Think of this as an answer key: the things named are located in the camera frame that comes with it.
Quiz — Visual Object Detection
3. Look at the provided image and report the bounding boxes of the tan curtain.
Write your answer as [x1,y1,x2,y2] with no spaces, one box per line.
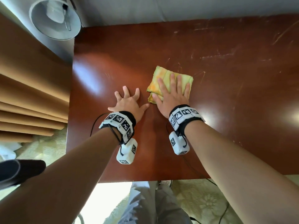
[0,12,73,143]

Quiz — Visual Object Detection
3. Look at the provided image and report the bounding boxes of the person's left forearm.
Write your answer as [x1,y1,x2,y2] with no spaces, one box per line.
[0,128,122,224]

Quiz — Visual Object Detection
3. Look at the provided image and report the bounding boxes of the person's right forearm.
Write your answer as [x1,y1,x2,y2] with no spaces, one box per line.
[184,120,299,224]

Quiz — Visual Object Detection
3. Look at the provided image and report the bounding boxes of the red-brown wooden table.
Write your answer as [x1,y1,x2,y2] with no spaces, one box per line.
[66,13,299,184]

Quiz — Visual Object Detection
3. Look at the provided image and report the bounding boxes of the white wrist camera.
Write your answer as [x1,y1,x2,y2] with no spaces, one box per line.
[116,138,138,165]
[168,131,190,156]

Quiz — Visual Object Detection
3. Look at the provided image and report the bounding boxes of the black grey sleeve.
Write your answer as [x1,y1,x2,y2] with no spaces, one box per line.
[0,159,47,190]

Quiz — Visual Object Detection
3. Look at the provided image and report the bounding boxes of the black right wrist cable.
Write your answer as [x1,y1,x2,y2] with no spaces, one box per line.
[182,155,230,224]

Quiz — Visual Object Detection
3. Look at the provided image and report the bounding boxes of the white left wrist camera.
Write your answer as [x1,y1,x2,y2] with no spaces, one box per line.
[116,138,138,165]

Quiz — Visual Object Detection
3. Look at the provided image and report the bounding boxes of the white cone lamp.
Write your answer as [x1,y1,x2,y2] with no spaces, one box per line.
[29,0,82,41]

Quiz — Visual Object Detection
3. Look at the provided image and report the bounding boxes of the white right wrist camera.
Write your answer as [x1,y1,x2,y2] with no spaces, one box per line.
[168,131,190,156]

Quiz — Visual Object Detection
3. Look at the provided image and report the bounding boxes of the yellow cleaning cloth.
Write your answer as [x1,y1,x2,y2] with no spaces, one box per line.
[146,65,194,105]

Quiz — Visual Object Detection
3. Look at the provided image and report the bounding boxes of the white sheer curtain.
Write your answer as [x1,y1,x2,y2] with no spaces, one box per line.
[0,142,23,161]

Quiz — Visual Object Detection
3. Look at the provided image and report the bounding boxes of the person's right hand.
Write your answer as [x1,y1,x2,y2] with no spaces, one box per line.
[152,73,191,119]

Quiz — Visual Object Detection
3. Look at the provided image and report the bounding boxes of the person's left hand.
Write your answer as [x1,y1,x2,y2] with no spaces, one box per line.
[108,86,150,124]

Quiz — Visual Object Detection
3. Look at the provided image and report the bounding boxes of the light grey trousers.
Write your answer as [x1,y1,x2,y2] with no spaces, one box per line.
[118,181,194,224]

